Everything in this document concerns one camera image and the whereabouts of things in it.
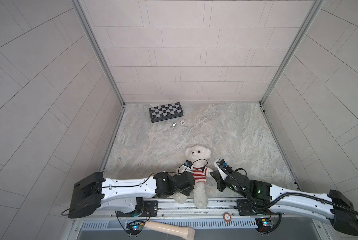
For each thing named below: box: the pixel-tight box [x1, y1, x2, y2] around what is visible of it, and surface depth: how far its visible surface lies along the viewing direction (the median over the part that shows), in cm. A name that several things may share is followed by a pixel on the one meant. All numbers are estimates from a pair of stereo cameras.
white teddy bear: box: [174, 145, 213, 210], surface depth 74 cm
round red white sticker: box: [223, 212, 232, 223], surface depth 71 cm
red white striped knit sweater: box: [191, 166, 207, 183], surface depth 76 cm
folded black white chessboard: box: [148, 101, 184, 123], surface depth 110 cm
